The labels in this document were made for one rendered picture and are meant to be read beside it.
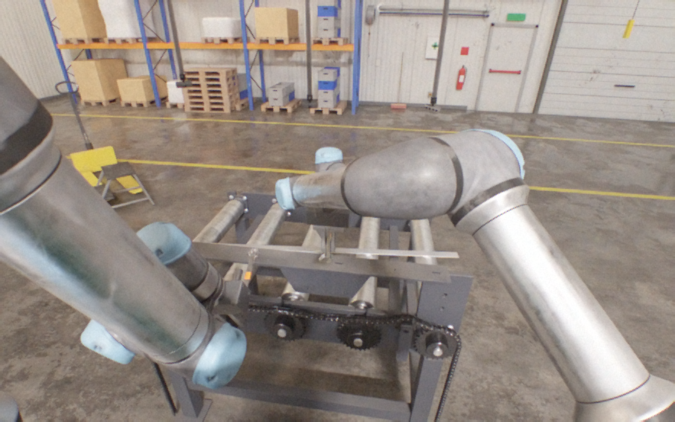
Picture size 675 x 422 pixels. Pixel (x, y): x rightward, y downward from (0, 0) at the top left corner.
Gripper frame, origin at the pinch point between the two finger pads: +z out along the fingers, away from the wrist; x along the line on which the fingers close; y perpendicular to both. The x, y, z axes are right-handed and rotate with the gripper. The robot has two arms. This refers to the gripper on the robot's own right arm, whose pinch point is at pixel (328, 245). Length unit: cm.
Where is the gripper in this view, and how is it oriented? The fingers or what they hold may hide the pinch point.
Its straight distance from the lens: 107.4
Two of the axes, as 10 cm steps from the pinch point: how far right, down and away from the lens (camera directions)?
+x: -9.9, -0.8, 1.2
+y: 1.4, -4.7, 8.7
